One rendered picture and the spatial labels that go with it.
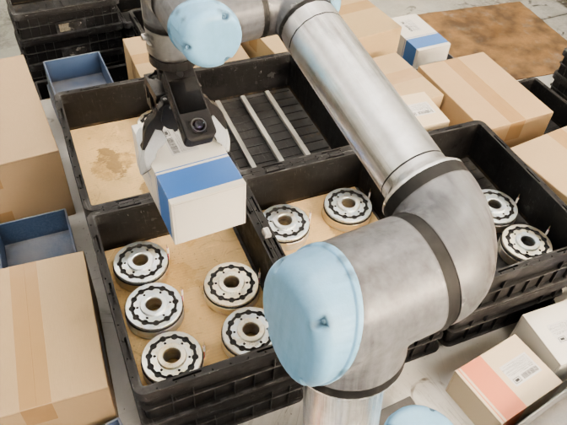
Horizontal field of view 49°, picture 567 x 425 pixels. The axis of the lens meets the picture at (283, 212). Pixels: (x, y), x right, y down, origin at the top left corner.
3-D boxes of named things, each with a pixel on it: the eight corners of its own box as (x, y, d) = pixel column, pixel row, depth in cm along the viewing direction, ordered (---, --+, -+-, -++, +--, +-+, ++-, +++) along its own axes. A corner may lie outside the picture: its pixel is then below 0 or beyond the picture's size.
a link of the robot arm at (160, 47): (207, 29, 83) (148, 41, 80) (208, 60, 86) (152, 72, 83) (188, 4, 87) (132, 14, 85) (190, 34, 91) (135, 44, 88)
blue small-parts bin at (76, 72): (121, 113, 162) (117, 90, 157) (63, 126, 157) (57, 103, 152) (102, 72, 174) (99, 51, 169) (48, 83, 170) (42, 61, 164)
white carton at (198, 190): (245, 223, 100) (245, 183, 94) (175, 244, 96) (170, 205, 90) (202, 148, 113) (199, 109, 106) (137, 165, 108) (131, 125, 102)
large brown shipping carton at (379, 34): (337, 38, 208) (344, -19, 193) (389, 85, 190) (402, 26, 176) (229, 66, 193) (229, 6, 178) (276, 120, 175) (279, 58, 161)
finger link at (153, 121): (157, 148, 96) (184, 104, 93) (160, 155, 95) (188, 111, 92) (131, 142, 93) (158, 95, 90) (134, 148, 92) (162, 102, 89)
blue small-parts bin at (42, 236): (88, 294, 130) (82, 274, 125) (13, 315, 126) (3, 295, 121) (71, 228, 143) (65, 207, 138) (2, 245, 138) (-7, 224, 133)
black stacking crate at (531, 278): (576, 279, 127) (600, 243, 118) (456, 321, 118) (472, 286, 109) (467, 158, 151) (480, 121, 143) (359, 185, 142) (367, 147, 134)
